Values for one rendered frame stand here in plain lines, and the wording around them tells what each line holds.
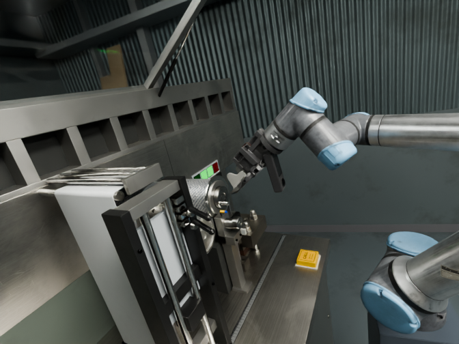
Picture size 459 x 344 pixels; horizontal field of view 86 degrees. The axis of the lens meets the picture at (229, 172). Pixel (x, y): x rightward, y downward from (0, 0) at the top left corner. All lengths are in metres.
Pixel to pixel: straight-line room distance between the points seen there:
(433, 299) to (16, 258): 0.95
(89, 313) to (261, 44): 2.18
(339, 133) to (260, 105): 1.86
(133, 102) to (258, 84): 1.55
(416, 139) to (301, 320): 0.58
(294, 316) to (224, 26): 2.24
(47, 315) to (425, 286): 0.93
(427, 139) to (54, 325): 1.05
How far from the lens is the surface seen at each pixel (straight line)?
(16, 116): 0.85
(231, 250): 0.88
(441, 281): 0.62
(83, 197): 0.65
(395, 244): 0.78
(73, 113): 0.91
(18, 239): 0.85
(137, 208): 0.43
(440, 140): 0.64
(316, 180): 2.55
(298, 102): 0.60
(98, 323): 1.04
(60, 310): 0.96
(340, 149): 0.58
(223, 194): 0.83
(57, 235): 0.88
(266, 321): 0.89
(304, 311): 0.90
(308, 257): 1.04
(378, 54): 2.40
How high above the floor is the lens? 1.58
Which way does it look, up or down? 18 degrees down
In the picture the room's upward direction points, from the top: 12 degrees counter-clockwise
